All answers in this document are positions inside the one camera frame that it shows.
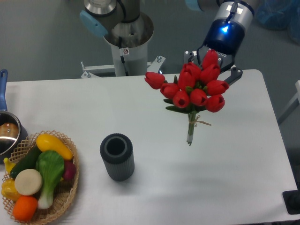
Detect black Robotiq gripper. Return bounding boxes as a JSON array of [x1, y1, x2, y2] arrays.
[[183, 19, 245, 86]]

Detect red tulip bouquet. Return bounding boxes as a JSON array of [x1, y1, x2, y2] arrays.
[[144, 50, 229, 145]]

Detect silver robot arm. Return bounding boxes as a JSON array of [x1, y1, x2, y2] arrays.
[[80, 0, 260, 83]]

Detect blue plastic bag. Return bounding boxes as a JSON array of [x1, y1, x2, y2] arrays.
[[255, 0, 300, 45]]

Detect dark grey ribbed vase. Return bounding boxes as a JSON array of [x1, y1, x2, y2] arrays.
[[100, 133, 135, 181]]

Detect black device at edge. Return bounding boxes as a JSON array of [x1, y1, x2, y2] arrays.
[[282, 190, 300, 215]]

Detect purple radish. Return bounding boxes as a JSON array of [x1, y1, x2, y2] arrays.
[[62, 160, 76, 181]]

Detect yellow squash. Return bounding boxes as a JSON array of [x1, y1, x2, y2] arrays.
[[36, 134, 73, 160]]

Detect green bok choy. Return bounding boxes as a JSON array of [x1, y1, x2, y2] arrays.
[[36, 150, 64, 210]]

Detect woven wicker basket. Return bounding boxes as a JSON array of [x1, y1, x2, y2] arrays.
[[1, 131, 79, 225]]

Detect green cucumber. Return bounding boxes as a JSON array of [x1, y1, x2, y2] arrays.
[[9, 145, 42, 179]]

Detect yellow banana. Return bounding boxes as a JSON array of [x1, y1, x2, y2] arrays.
[[3, 157, 16, 174]]

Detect orange fruit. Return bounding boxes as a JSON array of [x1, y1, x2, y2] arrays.
[[13, 195, 38, 222]]

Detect yellow bell pepper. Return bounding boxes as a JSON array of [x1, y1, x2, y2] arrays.
[[1, 178, 21, 202]]

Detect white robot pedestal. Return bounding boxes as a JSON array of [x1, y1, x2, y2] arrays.
[[80, 13, 166, 79]]

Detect white frame at right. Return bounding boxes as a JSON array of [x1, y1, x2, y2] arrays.
[[277, 80, 300, 126]]

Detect blue handled saucepan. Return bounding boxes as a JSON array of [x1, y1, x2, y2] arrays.
[[0, 69, 28, 164]]

